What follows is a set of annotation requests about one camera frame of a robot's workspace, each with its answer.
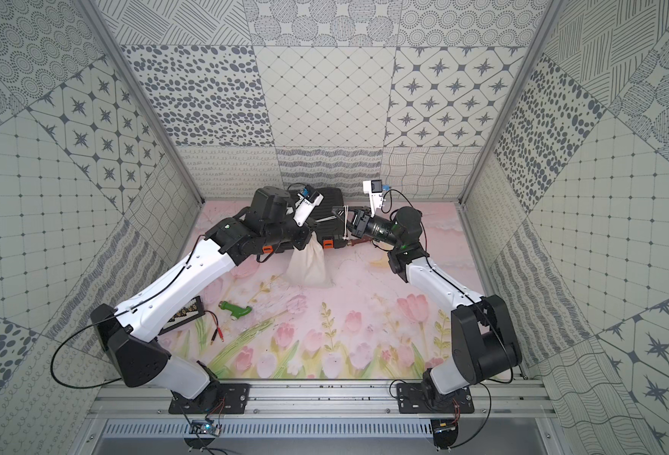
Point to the beige cloth soil bag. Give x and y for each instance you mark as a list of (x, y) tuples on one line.
[(307, 267)]

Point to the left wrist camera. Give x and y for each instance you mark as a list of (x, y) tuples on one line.
[(308, 199)]

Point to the right black controller box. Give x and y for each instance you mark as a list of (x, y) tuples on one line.
[(444, 433)]

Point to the black plastic tool case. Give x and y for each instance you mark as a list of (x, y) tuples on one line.
[(333, 197)]

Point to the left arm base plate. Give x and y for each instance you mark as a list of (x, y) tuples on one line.
[(217, 398)]

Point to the aluminium mounting rail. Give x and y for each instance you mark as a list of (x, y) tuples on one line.
[(336, 399)]

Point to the red and black clip leads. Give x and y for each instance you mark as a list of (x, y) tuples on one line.
[(217, 331)]

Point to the black tray with brass parts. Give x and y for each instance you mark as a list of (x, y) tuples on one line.
[(190, 313)]

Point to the green plastic nozzle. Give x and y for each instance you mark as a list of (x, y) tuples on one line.
[(236, 312)]

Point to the green circuit board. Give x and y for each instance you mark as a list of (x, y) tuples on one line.
[(205, 428)]

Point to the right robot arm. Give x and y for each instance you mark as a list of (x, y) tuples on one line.
[(483, 339)]

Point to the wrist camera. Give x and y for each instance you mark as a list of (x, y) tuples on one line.
[(375, 191), (308, 199)]

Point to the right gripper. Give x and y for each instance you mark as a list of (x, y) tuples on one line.
[(356, 226)]

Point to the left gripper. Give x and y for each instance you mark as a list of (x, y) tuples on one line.
[(303, 236)]

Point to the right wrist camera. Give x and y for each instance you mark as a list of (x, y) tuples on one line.
[(375, 191)]

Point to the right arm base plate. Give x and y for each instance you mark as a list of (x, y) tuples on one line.
[(414, 398)]

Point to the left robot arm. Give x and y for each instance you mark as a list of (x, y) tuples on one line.
[(128, 332)]

